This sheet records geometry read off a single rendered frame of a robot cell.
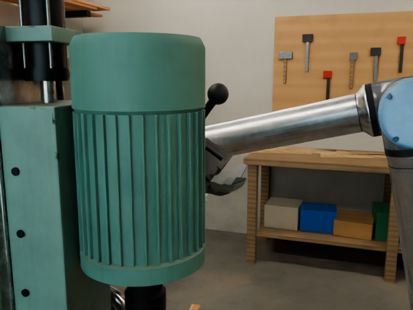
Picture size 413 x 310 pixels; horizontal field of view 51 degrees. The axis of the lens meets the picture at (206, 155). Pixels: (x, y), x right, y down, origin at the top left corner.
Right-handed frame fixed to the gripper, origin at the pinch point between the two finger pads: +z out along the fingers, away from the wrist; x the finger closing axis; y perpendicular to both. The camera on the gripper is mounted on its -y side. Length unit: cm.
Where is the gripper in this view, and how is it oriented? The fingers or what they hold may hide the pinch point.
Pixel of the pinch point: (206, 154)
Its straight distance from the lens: 69.7
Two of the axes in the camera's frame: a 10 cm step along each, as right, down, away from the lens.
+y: 5.6, -7.1, 4.2
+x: 8.0, 6.0, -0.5
